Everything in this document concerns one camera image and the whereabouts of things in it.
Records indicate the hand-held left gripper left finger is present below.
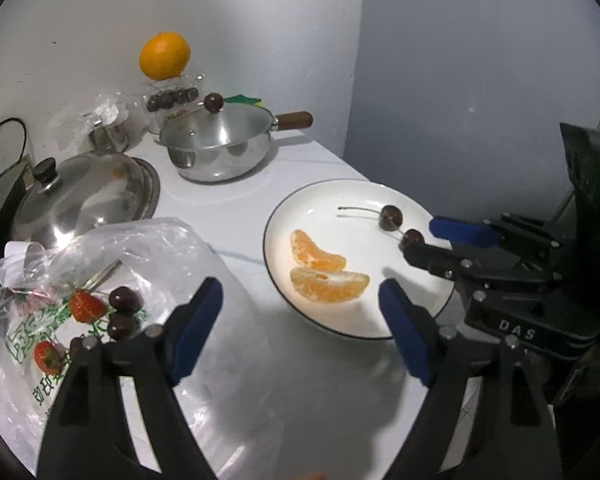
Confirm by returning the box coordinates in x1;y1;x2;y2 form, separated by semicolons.
36;276;224;480

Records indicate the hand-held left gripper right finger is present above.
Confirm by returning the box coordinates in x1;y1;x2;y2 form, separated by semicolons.
378;279;565;480

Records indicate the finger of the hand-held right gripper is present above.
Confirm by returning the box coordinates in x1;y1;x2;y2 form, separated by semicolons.
399;242;564;292
428;212;563;261

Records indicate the orange segment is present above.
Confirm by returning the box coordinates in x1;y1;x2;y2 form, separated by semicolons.
289;266;371;306
290;229;347;272

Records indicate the clear printed plastic bag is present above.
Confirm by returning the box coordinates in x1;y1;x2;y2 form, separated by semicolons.
0;216;286;480

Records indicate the white plate dark rim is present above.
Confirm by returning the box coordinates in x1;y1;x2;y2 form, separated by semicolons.
263;179;458;342

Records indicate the red strawberry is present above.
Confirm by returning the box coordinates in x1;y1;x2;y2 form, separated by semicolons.
69;289;108;323
32;340;63;376

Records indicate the steel pan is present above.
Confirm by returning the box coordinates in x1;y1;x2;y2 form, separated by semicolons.
125;156;162;223

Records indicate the grey refrigerator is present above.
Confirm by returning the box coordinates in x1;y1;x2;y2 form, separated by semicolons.
345;0;600;241

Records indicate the steel lid black knob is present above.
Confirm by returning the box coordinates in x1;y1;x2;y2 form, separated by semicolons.
11;151;148;251

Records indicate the white paper slip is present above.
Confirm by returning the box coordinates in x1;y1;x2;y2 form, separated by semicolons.
0;241;46;281

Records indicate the clear bag with steel cups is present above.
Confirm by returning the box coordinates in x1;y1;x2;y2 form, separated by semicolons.
50;91;148;155

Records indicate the clear plastic fruit box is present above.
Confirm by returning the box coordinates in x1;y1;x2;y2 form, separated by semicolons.
142;74;206;133

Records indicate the green yellow sponge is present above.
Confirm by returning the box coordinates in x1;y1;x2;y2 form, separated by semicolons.
224;93;266;108

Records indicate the whole orange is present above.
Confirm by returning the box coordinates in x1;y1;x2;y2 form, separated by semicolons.
139;31;191;82

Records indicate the steel saucepan wooden handle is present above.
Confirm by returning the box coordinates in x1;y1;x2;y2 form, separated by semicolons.
166;110;314;183

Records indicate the black cooker power cable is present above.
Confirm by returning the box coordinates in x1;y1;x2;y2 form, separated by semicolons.
0;116;29;162

